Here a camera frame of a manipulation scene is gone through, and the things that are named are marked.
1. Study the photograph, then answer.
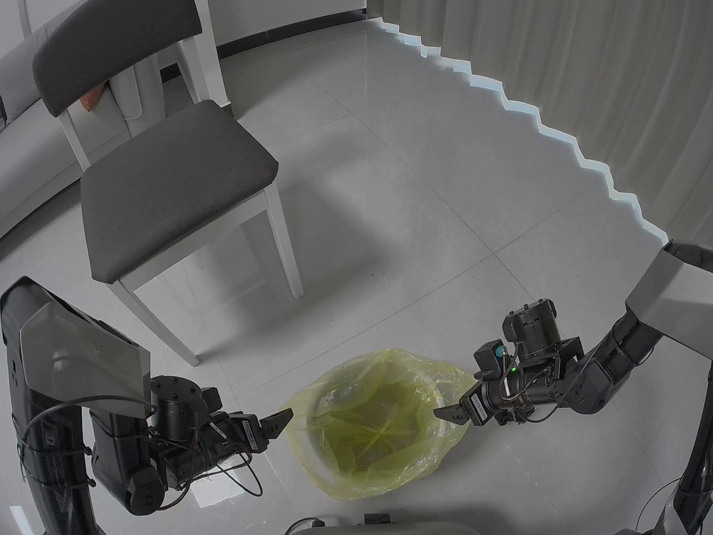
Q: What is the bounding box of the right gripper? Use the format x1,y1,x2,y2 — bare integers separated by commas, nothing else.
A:
460,379,539,427

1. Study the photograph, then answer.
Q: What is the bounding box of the beige curtain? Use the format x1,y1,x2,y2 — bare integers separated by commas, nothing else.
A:
365,0,713,244

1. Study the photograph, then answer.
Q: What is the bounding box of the grey pillow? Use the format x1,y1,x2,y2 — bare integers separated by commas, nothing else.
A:
0,0,105,77

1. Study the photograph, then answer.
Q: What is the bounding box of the white trash bin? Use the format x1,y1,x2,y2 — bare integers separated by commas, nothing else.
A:
301,363,455,492

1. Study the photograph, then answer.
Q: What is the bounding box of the orange pillow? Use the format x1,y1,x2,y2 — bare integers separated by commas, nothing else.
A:
79,82,108,113

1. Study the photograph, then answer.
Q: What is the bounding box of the pale grey sofa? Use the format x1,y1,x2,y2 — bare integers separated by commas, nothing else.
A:
0,0,187,241

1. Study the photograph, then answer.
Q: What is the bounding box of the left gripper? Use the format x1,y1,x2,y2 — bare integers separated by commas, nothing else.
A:
167,410,269,479

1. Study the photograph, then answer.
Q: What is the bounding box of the grey and white chair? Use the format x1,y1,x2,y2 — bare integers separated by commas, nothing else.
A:
32,0,306,367

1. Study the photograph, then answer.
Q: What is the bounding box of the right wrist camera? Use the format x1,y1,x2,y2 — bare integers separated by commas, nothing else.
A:
475,340,511,381

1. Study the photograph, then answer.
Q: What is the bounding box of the yellow plastic bag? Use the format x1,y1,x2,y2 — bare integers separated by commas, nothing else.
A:
281,348,474,501

